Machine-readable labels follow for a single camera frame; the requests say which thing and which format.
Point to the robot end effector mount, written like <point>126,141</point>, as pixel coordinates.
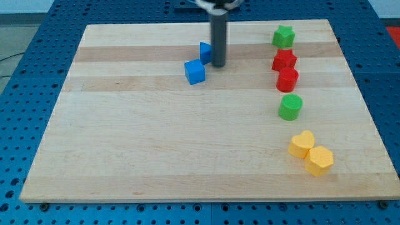
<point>212,5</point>

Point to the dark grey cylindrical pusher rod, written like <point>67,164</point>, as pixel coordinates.
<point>218,26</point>

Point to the blue block behind rod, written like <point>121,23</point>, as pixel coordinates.
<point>205,53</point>

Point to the blue cube block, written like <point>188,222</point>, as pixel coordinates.
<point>194,71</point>

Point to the green star block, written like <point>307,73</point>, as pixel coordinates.
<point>283,37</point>

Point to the red star block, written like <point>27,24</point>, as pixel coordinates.
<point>284,58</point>

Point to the red cylinder block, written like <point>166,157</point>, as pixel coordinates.
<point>287,79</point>

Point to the green cylinder block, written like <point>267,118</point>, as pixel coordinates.
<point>290,107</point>

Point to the light wooden board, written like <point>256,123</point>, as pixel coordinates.
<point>127,126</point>

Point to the yellow heart block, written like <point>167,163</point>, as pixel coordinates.
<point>300,144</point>

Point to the yellow hexagon block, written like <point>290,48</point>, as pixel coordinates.
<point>319,160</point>

